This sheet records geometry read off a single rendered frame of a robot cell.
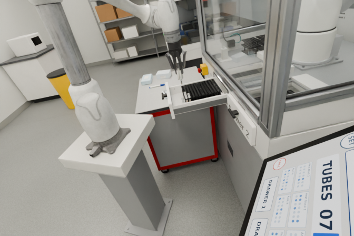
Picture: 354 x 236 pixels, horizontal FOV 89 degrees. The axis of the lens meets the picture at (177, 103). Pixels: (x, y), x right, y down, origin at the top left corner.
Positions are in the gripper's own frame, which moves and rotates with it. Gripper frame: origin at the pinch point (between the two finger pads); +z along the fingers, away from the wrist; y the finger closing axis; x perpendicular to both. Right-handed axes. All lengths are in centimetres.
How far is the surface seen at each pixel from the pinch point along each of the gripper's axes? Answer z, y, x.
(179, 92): 16.1, -4.5, 4.9
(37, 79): 51, -326, 130
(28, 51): 4, -340, 154
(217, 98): 12.0, 22.8, -10.0
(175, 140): 59, -15, 1
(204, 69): 11.0, 10.2, 30.2
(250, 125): 8, 39, -38
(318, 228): -10, 45, -82
